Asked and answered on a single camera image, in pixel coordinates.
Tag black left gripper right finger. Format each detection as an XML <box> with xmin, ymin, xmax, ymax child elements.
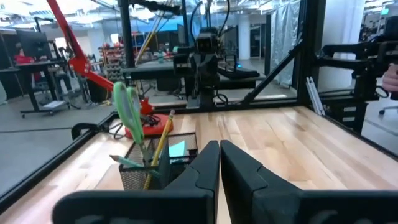
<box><xmin>220</xmin><ymin>139</ymin><xmax>398</xmax><ymax>224</ymax></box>

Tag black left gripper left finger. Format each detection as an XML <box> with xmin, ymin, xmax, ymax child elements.
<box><xmin>52</xmin><ymin>140</ymin><xmax>221</xmax><ymax>224</ymax></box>

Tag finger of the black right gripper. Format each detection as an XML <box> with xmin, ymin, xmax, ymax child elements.
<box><xmin>190</xmin><ymin>54</ymin><xmax>206</xmax><ymax>90</ymax></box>
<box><xmin>205</xmin><ymin>54</ymin><xmax>220</xmax><ymax>90</ymax></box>

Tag teal sticky note pad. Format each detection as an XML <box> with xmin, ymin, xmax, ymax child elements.
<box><xmin>169</xmin><ymin>140</ymin><xmax>187</xmax><ymax>158</ymax></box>

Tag yellow pencil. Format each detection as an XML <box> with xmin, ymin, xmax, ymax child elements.
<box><xmin>142</xmin><ymin>109</ymin><xmax>176</xmax><ymax>191</ymax></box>

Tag teal pencil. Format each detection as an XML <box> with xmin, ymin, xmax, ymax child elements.
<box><xmin>109</xmin><ymin>154</ymin><xmax>162</xmax><ymax>179</ymax></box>

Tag green handled scissors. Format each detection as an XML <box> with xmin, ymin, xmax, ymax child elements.
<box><xmin>113</xmin><ymin>81</ymin><xmax>152</xmax><ymax>166</ymax></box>

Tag black mesh desk organizer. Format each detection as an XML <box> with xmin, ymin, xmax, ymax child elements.
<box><xmin>118</xmin><ymin>132</ymin><xmax>199</xmax><ymax>191</ymax></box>

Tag black keyboard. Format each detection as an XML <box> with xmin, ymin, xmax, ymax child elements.
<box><xmin>217</xmin><ymin>65</ymin><xmax>261</xmax><ymax>80</ymax></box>

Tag black work table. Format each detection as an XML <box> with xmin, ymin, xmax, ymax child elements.
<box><xmin>121</xmin><ymin>58</ymin><xmax>267</xmax><ymax>93</ymax></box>

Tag storage shelf rack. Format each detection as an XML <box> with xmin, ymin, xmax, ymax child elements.
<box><xmin>98</xmin><ymin>42</ymin><xmax>126</xmax><ymax>81</ymax></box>

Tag translucent plastic sheet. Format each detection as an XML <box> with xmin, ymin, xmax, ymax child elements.
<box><xmin>269</xmin><ymin>1</ymin><xmax>302</xmax><ymax>87</ymax></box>

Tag black bin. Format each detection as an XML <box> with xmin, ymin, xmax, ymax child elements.
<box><xmin>86</xmin><ymin>77</ymin><xmax>110</xmax><ymax>103</ymax></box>

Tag red desk lamp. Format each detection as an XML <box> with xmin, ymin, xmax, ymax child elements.
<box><xmin>46</xmin><ymin>0</ymin><xmax>175</xmax><ymax>139</ymax></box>

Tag black table clamp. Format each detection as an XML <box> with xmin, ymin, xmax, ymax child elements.
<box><xmin>71</xmin><ymin>122</ymin><xmax>103</xmax><ymax>141</ymax></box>

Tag black box with white labels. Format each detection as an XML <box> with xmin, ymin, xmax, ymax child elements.
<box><xmin>322</xmin><ymin>101</ymin><xmax>368</xmax><ymax>134</ymax></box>

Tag black standing desk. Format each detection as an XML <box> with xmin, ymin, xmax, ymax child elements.
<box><xmin>0</xmin><ymin>60</ymin><xmax>71</xmax><ymax>118</ymax></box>

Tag black monitor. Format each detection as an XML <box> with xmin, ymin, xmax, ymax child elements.
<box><xmin>16</xmin><ymin>29</ymin><xmax>53</xmax><ymax>62</ymax></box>

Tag person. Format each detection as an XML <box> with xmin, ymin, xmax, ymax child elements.
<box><xmin>381</xmin><ymin>63</ymin><xmax>398</xmax><ymax>93</ymax></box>

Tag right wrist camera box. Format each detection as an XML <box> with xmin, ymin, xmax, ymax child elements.
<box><xmin>195</xmin><ymin>31</ymin><xmax>218</xmax><ymax>54</ymax></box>

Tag black metal table frame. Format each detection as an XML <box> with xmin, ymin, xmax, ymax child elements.
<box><xmin>0</xmin><ymin>0</ymin><xmax>398</xmax><ymax>215</ymax></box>

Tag black lamp cable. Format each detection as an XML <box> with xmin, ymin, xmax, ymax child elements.
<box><xmin>108</xmin><ymin>113</ymin><xmax>162</xmax><ymax>140</ymax></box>

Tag silver aluminium rail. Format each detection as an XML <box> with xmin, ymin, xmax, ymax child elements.
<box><xmin>305</xmin><ymin>76</ymin><xmax>326</xmax><ymax>116</ymax></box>

